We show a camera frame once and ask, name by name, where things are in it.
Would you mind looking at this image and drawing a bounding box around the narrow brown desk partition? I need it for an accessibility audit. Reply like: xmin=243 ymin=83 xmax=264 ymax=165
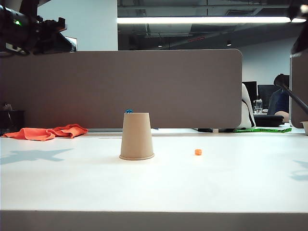
xmin=289 ymin=51 xmax=308 ymax=129

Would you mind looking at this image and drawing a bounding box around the wide brown desk partition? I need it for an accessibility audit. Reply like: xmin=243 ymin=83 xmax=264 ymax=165
xmin=0 ymin=49 xmax=243 ymax=129

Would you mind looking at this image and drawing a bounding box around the long ceiling light strip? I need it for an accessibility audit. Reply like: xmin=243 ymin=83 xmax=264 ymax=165
xmin=117 ymin=16 xmax=308 ymax=25

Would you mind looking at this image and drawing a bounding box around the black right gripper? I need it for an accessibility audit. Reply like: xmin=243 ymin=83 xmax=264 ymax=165
xmin=289 ymin=30 xmax=308 ymax=56

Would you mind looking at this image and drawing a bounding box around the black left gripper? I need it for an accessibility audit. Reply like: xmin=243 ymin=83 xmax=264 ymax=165
xmin=33 ymin=16 xmax=78 ymax=54

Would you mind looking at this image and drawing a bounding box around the computer monitor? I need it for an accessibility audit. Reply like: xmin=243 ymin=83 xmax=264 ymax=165
xmin=257 ymin=84 xmax=278 ymax=107

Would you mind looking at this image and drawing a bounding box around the black zippered case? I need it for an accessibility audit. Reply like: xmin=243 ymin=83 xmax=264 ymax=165
xmin=253 ymin=114 xmax=285 ymax=127

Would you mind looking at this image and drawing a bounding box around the seated person in background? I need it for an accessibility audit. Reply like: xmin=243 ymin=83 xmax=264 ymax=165
xmin=267 ymin=88 xmax=291 ymax=124

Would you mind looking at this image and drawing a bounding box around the green tape strip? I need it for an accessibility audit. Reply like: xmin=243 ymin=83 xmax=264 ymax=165
xmin=232 ymin=127 xmax=293 ymax=134

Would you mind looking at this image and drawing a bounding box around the silver wall outlet plate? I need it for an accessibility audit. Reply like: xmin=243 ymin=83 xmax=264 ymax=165
xmin=67 ymin=35 xmax=78 ymax=51

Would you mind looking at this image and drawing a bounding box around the brown paper cup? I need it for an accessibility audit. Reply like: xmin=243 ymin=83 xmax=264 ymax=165
xmin=119 ymin=112 xmax=155 ymax=161

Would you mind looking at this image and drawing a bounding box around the orange cloth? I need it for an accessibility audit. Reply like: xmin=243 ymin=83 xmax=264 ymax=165
xmin=1 ymin=123 xmax=89 ymax=141

